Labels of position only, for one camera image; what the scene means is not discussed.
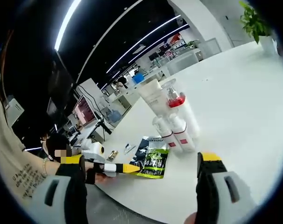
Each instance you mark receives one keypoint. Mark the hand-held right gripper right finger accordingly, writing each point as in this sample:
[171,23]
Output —
[209,193]

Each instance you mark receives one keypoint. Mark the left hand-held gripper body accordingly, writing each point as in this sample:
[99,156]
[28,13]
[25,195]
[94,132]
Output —
[93,151]

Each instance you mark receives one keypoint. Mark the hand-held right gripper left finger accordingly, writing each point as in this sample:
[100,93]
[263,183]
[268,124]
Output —
[73,198]

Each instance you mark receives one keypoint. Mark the gold foil skincare sachet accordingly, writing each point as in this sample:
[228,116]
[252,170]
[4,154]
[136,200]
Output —
[113,156]

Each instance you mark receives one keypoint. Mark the small clear skincare sachet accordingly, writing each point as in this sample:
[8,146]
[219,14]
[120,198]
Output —
[129,148]

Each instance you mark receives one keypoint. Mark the green and black packet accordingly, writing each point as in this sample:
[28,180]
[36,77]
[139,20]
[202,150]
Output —
[141,151]

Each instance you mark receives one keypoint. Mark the green black skincare sachet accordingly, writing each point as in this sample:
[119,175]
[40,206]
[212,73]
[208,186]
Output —
[154,163]

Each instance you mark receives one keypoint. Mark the large white skincare tube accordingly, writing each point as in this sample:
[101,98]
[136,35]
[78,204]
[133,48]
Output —
[152,95]

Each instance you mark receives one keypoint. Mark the red collar skincare pump bottle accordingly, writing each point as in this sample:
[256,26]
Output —
[186,116]

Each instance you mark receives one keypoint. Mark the blue storage bin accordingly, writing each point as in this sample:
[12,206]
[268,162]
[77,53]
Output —
[138,79]

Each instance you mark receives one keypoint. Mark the person's left hand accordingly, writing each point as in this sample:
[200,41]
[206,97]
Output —
[105,179]

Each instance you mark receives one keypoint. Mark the person's right hand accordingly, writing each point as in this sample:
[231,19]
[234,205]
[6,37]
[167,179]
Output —
[192,218]

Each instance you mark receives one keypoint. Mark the black stand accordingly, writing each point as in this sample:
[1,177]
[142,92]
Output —
[104,128]

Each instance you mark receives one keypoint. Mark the large display screen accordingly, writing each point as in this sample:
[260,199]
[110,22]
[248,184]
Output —
[85,110]

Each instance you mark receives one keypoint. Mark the blue water jug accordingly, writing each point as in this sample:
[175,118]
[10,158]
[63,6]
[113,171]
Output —
[115,116]

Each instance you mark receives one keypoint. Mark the person's beige shirt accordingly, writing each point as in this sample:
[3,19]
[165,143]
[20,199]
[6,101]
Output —
[13,149]

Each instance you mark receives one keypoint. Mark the white display counter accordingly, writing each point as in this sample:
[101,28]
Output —
[174,63]

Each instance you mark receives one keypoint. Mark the wide ceiling light strip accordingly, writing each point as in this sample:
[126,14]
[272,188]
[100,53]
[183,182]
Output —
[66,23]

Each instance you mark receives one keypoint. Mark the frosted glass partition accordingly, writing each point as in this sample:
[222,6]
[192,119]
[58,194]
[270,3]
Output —
[210,49]

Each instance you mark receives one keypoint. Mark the green plant in white pot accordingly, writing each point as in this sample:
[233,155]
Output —
[253,21]

